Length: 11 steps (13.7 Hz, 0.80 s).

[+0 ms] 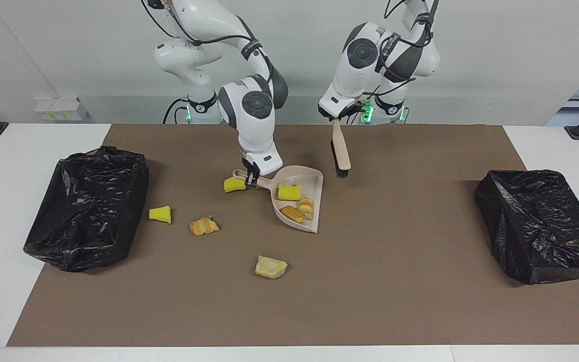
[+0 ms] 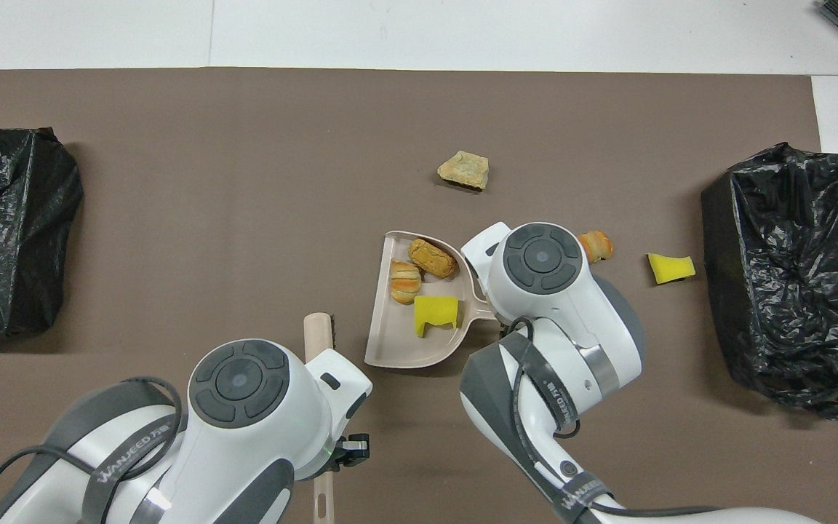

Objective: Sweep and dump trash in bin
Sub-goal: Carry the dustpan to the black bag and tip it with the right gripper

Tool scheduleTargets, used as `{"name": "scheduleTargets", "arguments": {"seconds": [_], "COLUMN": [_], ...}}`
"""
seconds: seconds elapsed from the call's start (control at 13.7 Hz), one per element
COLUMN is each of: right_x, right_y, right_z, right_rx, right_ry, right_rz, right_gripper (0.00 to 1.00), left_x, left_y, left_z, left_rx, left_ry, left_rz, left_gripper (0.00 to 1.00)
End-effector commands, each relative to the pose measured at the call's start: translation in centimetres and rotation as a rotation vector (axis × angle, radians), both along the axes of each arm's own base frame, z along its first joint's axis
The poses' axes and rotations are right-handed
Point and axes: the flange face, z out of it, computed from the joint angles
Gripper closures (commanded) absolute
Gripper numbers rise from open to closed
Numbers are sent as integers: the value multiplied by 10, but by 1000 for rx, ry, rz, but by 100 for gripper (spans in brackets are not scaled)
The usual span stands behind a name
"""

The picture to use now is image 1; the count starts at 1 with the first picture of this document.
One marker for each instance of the black bag lined trash bin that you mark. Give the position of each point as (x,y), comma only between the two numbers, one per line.
(541,226)
(88,211)

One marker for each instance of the yellow sponge with green backing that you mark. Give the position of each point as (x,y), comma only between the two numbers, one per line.
(288,192)

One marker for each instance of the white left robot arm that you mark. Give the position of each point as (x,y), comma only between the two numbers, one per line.
(355,75)

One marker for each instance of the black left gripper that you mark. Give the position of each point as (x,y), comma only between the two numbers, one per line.
(347,113)

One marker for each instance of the pale bread chunk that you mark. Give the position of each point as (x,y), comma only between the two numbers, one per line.
(270,267)

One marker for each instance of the white wall socket box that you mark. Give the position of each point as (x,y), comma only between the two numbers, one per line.
(61,109)

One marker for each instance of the brown table mat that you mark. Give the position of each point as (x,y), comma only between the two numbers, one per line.
(395,291)

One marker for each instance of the brown oval bun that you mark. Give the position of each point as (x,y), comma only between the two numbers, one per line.
(292,214)

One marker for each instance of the yellow curved sponge piece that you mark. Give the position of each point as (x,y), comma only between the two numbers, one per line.
(233,185)

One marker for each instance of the yellow wedge sponge piece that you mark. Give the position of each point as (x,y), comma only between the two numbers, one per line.
(161,214)

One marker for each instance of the beige brush with black bristles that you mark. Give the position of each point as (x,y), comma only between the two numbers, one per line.
(341,146)

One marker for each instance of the beige plastic dustpan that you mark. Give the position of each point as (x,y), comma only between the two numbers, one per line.
(294,173)

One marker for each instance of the orange croissant piece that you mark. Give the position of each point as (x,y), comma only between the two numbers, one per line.
(204,226)

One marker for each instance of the striped bread roll piece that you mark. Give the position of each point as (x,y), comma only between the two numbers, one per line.
(306,208)

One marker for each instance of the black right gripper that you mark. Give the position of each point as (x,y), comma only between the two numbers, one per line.
(252,167)

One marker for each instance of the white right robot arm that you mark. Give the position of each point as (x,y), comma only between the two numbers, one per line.
(254,125)

